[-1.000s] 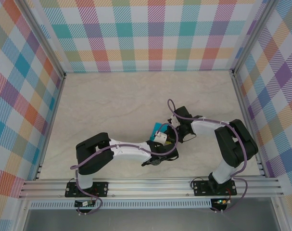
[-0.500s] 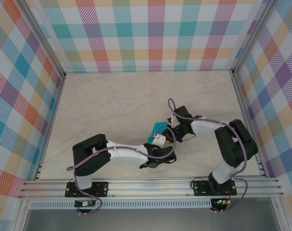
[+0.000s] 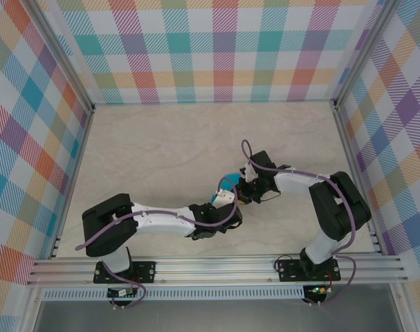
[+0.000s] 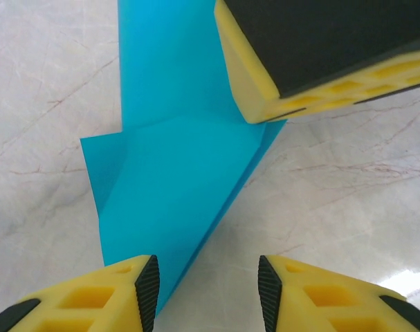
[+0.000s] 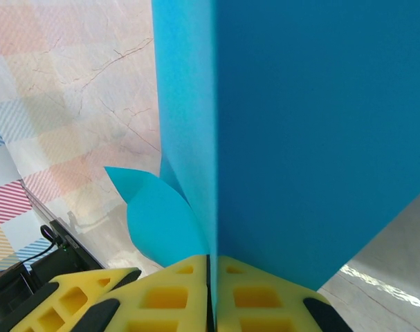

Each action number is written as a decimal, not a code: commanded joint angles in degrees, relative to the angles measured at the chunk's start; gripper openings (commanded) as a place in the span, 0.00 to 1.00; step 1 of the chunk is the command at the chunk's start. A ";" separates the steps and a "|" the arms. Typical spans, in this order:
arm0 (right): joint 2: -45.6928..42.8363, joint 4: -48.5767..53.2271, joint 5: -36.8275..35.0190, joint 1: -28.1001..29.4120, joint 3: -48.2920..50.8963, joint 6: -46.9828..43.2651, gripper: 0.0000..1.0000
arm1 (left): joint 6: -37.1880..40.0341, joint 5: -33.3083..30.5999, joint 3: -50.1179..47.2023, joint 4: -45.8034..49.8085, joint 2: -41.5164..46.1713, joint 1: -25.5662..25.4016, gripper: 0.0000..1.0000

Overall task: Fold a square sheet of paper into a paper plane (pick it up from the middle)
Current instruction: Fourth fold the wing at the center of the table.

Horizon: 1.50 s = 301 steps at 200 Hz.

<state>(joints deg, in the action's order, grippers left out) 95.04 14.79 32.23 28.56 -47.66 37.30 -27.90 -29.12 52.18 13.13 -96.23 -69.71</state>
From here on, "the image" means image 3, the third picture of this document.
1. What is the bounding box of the aluminium frame leg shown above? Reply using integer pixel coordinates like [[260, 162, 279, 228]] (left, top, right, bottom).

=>
[[391, 285, 417, 332], [21, 286, 42, 332]]

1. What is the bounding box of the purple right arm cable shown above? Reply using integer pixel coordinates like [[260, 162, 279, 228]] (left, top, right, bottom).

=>
[[241, 139, 356, 307]]

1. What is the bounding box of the grey metal shelf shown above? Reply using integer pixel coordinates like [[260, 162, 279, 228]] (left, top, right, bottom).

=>
[[33, 299, 404, 332]]

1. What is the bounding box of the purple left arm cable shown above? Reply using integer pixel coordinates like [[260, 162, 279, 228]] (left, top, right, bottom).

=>
[[74, 178, 240, 310]]

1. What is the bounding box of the blue paper sheet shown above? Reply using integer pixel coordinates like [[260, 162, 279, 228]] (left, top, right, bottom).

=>
[[209, 172, 244, 207]]

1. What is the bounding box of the aluminium mounting rail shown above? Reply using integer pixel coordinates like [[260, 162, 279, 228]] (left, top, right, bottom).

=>
[[25, 254, 410, 287]]

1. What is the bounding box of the slotted grey cable duct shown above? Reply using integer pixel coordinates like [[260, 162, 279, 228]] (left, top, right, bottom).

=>
[[39, 288, 311, 302]]

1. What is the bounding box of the circuit board with green light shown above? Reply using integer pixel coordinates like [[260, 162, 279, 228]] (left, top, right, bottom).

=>
[[308, 285, 334, 297]]

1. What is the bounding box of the aluminium table side rail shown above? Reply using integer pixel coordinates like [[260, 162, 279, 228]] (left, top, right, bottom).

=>
[[47, 105, 97, 260], [332, 100, 387, 257]]

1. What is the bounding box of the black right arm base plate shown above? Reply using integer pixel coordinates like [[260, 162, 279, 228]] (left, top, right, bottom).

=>
[[276, 259, 342, 284]]

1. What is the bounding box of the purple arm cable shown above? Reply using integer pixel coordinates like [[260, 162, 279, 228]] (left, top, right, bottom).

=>
[[241, 139, 356, 307], [74, 178, 240, 310]]

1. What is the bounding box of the aluminium frame post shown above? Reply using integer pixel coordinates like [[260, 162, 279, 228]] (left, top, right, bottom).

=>
[[25, 0, 97, 115], [332, 0, 403, 110]]

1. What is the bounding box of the small black circuit board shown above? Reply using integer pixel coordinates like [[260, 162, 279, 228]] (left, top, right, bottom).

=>
[[107, 288, 138, 298]]

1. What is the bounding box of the black round cable mount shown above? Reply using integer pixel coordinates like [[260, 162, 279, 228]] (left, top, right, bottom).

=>
[[109, 297, 134, 311]]

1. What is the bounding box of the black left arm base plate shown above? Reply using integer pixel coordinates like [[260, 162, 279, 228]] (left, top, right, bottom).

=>
[[93, 259, 158, 285]]

